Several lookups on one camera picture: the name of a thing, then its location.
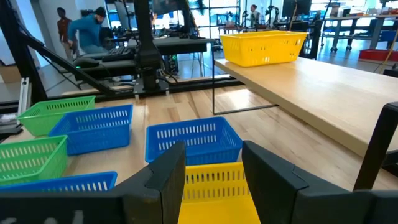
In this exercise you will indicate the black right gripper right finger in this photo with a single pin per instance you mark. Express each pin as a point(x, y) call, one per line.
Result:
point(280, 196)

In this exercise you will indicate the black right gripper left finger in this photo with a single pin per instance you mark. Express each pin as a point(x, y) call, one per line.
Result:
point(149, 199)

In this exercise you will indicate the blue plastic slotted basket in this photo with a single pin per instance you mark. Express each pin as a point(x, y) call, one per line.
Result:
point(93, 140)
point(112, 180)
point(192, 152)

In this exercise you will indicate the yellow plastic slotted basket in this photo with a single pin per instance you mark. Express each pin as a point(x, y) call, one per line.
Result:
point(264, 49)
point(214, 205)

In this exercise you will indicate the green plastic slotted basket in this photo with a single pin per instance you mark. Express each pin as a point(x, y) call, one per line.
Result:
point(62, 155)
point(34, 124)

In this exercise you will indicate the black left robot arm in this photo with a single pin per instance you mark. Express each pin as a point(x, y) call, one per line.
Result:
point(149, 62)

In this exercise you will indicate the wooden shelf board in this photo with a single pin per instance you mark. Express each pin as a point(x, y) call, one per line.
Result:
point(326, 99)

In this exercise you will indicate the black computer keyboard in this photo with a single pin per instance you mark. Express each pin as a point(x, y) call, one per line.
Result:
point(118, 52)

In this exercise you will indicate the red floor bin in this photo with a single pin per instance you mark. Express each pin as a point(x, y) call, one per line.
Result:
point(376, 55)

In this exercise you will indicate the person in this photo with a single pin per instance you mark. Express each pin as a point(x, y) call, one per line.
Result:
point(63, 28)
point(254, 15)
point(88, 31)

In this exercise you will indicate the black computer monitor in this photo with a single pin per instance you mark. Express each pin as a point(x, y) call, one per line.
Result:
point(295, 7)
point(124, 15)

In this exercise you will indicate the grey background work table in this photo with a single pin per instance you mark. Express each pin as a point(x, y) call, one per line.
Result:
point(377, 31)

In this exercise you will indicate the black frame base rail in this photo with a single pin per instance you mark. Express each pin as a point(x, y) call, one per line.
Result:
point(199, 84)

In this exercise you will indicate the black diagonal frame strut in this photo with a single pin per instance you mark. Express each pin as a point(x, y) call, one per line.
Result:
point(68, 65)

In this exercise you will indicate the white metal bracket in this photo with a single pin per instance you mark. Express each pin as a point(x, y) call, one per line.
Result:
point(24, 96)

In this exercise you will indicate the black rig frame post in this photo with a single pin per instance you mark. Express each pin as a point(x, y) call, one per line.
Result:
point(18, 56)

